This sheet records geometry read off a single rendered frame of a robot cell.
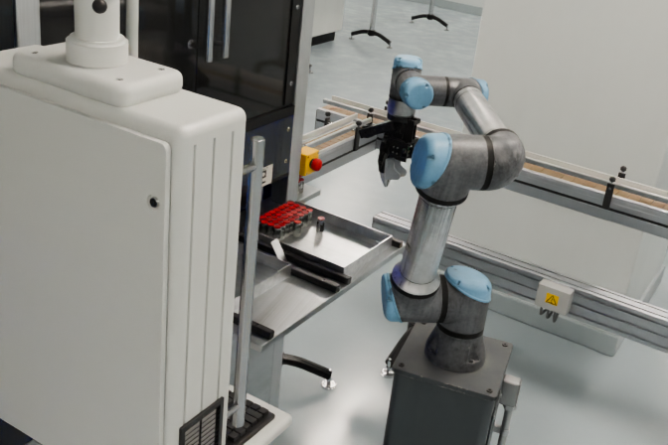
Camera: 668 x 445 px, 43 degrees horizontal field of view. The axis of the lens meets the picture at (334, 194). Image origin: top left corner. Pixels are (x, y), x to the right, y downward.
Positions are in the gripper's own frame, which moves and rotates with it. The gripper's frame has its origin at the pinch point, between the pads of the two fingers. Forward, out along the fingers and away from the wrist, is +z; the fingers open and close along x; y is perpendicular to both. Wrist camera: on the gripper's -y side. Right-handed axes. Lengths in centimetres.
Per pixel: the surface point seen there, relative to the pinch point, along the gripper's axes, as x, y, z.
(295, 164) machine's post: 9.5, -35.5, 8.3
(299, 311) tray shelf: -40.9, 2.5, 21.6
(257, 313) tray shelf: -49, -5, 22
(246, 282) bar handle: -85, 18, -11
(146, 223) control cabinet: -107, 14, -29
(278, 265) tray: -28.4, -13.1, 19.8
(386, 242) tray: 2.4, 2.0, 19.0
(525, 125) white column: 143, -10, 20
